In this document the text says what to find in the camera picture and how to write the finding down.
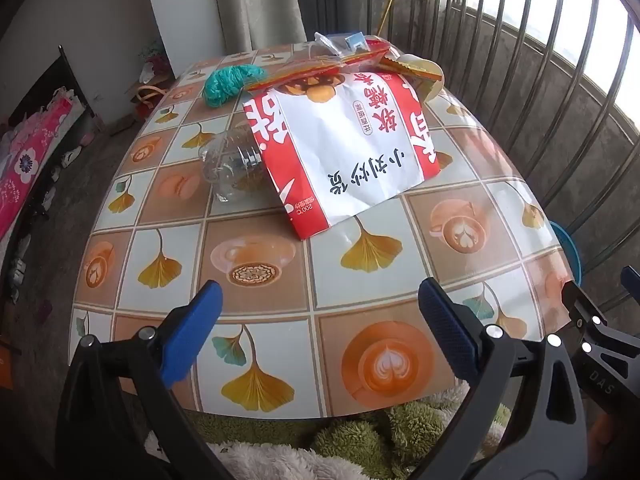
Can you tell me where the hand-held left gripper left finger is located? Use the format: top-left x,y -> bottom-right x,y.
55,280 -> 226,480

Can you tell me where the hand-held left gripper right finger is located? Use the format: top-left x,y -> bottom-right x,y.
418,278 -> 587,480

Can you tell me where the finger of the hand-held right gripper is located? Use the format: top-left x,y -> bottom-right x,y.
561,280 -> 640,417
620,266 -> 640,307

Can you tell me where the blue plastic basket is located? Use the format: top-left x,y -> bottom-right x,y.
550,220 -> 583,286

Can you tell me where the clear plastic bottle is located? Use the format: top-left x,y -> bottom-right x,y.
198,127 -> 266,204

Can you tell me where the red white paper bag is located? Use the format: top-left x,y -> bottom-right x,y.
241,71 -> 441,242

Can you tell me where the coffee leaf patterned tablecloth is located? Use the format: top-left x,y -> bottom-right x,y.
67,42 -> 576,418

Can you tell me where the green fuzzy blanket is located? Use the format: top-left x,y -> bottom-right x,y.
192,390 -> 511,466

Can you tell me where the white fuzzy cloth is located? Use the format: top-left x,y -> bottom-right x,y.
145,440 -> 371,480

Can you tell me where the pink floral blanket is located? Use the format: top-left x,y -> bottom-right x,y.
0,95 -> 76,241

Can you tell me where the teal yarn ball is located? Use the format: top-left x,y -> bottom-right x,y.
202,63 -> 263,109

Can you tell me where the metal balcony railing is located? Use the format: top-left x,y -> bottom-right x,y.
345,0 -> 640,281

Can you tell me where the yellow paper bowl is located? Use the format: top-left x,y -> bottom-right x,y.
397,52 -> 446,106

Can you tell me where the orange sachet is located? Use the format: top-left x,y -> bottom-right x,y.
380,55 -> 418,77

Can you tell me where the clear striped snack packet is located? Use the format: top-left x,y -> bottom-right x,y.
244,42 -> 393,93

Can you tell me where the clear plastic packet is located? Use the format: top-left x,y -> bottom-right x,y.
314,31 -> 372,58

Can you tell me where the grey curtain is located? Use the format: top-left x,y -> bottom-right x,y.
210,0 -> 308,56

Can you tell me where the black suitcase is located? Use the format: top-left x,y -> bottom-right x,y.
308,0 -> 351,46

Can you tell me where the tan bag with handles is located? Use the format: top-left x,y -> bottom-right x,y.
131,84 -> 172,117

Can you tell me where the black bed frame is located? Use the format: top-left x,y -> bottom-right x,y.
0,45 -> 106,271

